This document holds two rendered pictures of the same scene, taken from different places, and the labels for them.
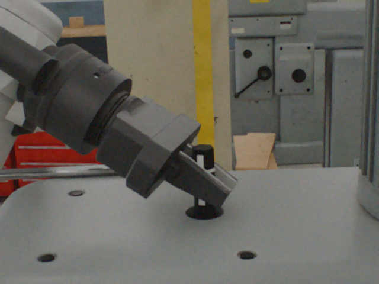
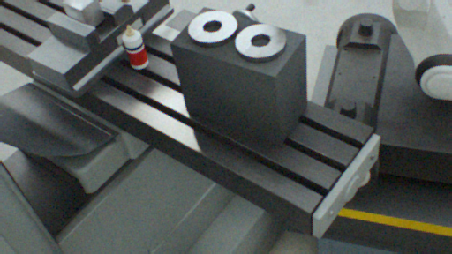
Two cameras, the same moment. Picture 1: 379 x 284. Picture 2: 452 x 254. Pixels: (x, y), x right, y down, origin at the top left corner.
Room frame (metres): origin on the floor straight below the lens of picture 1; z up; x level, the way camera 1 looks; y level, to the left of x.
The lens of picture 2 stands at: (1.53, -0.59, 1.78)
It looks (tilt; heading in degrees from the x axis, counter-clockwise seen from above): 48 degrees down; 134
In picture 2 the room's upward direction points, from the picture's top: 11 degrees counter-clockwise
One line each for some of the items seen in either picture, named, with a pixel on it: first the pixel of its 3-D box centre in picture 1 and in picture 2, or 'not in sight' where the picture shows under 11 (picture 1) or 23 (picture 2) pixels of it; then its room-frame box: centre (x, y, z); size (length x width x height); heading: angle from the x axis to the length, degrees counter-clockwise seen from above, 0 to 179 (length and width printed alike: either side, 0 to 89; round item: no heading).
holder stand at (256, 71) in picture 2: not in sight; (241, 73); (1.02, 0.01, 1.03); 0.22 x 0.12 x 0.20; 5
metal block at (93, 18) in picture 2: not in sight; (84, 11); (0.60, -0.01, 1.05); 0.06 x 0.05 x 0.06; 1
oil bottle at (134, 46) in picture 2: not in sight; (134, 45); (0.72, 0.00, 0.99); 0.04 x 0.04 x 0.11
